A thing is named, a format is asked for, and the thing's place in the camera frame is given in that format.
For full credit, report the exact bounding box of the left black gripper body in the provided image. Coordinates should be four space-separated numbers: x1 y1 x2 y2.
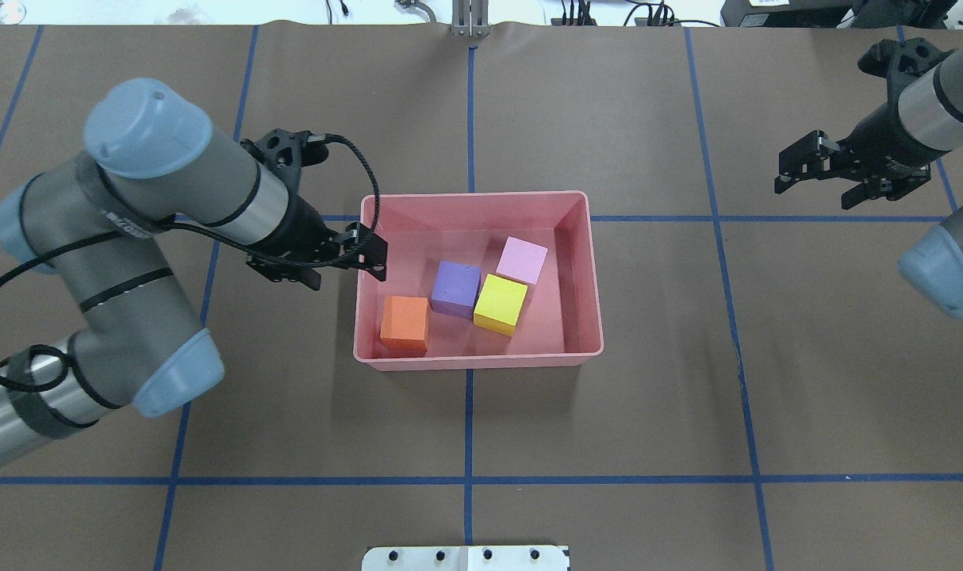
240 129 340 263

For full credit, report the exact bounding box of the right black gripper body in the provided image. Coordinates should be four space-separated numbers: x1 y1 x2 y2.
834 37 952 184

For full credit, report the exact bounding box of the orange foam block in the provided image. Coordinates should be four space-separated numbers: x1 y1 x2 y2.
379 296 431 354

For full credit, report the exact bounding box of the purple foam block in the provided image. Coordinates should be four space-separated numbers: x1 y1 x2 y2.
428 260 482 320

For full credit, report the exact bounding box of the yellow foam block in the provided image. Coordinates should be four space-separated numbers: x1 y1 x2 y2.
472 274 528 337

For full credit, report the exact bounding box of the pink foam block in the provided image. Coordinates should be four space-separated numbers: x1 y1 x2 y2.
495 237 548 286

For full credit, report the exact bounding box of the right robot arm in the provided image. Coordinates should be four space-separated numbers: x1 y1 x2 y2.
773 37 963 320

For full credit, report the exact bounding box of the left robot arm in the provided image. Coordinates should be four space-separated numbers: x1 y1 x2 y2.
0 77 388 467

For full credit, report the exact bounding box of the pink plastic bin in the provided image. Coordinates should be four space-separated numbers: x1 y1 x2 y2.
352 191 604 371

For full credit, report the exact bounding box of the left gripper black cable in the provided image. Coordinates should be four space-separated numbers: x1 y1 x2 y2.
0 133 382 393

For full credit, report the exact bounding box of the aluminium frame post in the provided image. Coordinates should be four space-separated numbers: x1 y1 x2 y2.
450 0 491 37

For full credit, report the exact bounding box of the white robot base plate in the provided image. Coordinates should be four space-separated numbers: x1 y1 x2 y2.
361 545 571 570

